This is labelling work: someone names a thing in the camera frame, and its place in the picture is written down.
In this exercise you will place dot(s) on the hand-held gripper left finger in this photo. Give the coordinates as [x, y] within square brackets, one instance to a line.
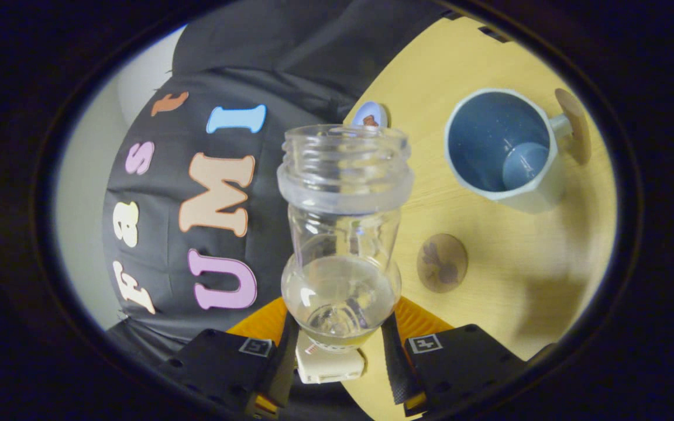
[214, 362]

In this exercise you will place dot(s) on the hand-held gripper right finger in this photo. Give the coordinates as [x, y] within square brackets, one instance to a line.
[466, 362]

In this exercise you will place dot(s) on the round brown coaster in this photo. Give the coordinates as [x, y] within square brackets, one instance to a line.
[442, 263]

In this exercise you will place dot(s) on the white cup with blue inside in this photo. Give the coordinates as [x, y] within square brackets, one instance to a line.
[489, 134]

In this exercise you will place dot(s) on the wooden table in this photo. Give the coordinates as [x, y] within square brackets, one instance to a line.
[518, 263]

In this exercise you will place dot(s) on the white toaster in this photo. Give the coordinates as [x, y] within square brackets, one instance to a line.
[328, 368]

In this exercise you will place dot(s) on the brown cookie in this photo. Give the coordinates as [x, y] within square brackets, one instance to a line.
[371, 121]

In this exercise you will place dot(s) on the light blue plate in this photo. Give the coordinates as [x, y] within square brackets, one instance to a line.
[366, 110]

